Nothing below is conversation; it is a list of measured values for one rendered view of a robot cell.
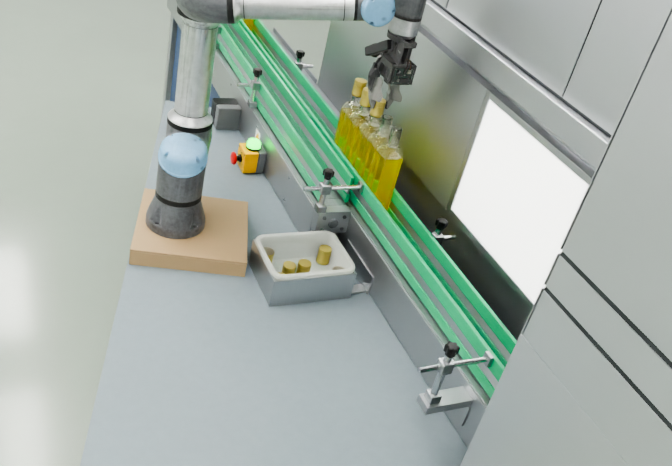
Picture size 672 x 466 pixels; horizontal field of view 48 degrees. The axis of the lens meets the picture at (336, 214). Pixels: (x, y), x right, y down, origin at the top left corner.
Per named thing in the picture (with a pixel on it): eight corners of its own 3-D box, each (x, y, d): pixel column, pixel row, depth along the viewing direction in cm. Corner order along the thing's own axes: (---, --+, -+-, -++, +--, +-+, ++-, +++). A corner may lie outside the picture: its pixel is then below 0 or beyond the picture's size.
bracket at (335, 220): (346, 233, 204) (352, 212, 200) (314, 235, 200) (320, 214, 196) (341, 225, 207) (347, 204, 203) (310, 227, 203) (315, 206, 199)
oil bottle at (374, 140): (377, 206, 206) (397, 138, 195) (359, 207, 204) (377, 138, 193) (369, 195, 210) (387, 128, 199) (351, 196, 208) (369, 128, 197)
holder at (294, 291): (369, 295, 194) (376, 272, 190) (268, 306, 182) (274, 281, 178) (343, 255, 207) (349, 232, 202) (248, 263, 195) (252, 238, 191)
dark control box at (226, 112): (238, 131, 253) (242, 108, 249) (215, 131, 250) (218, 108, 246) (231, 119, 259) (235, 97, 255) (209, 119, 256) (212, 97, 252)
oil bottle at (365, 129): (369, 195, 211) (387, 127, 199) (351, 196, 208) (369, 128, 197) (360, 184, 215) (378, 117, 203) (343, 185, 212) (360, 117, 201)
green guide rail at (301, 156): (323, 203, 201) (329, 178, 197) (320, 204, 200) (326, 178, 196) (177, -20, 329) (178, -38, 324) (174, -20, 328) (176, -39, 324)
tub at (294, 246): (351, 297, 191) (359, 270, 187) (268, 305, 182) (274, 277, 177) (326, 255, 204) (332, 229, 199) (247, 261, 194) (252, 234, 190)
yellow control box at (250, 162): (263, 174, 233) (267, 153, 229) (240, 175, 230) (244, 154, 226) (256, 162, 238) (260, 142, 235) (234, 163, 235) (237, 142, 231)
